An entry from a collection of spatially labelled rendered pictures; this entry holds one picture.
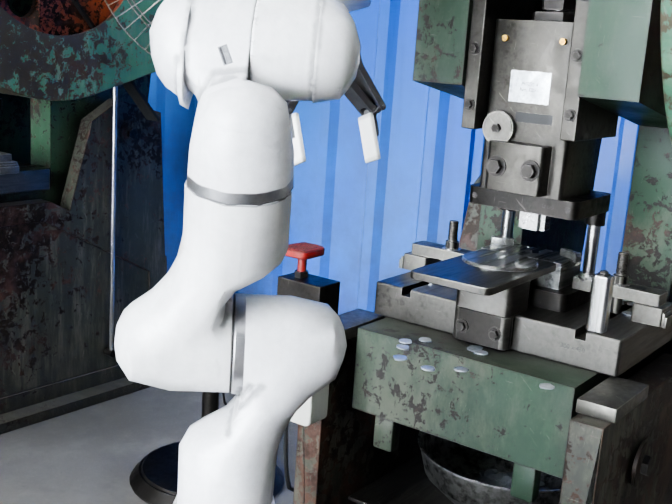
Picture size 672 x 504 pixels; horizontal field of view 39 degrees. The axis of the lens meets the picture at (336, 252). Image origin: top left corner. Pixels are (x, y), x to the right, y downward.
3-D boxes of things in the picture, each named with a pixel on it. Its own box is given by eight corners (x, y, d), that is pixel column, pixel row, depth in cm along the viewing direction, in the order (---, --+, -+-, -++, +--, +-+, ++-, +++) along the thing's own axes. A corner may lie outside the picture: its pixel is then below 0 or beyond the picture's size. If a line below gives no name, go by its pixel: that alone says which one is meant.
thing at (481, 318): (480, 373, 143) (489, 285, 140) (401, 350, 151) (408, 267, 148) (549, 337, 163) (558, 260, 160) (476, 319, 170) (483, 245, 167)
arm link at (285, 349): (340, 523, 108) (356, 313, 102) (174, 523, 105) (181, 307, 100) (330, 479, 118) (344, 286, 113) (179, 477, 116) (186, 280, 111)
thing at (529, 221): (541, 232, 163) (544, 211, 162) (516, 227, 166) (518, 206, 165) (549, 230, 166) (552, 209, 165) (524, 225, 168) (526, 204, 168)
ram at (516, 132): (549, 203, 151) (572, 10, 144) (465, 189, 159) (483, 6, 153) (591, 193, 164) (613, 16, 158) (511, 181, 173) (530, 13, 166)
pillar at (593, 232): (591, 282, 167) (601, 203, 164) (579, 279, 169) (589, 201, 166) (595, 280, 169) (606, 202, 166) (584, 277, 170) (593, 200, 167)
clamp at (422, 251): (477, 285, 172) (483, 229, 169) (398, 267, 181) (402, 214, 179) (492, 280, 176) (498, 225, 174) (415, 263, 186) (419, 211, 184)
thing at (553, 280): (558, 290, 160) (561, 263, 159) (478, 272, 169) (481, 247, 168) (578, 281, 168) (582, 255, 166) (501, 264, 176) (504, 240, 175)
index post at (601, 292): (602, 334, 147) (610, 274, 145) (583, 330, 149) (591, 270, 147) (609, 330, 149) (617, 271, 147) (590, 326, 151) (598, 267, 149)
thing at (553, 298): (563, 313, 158) (566, 295, 157) (457, 288, 169) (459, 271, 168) (600, 296, 170) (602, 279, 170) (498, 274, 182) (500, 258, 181)
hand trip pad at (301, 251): (301, 294, 166) (304, 251, 164) (275, 287, 169) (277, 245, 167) (325, 287, 171) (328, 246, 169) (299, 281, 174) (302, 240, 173)
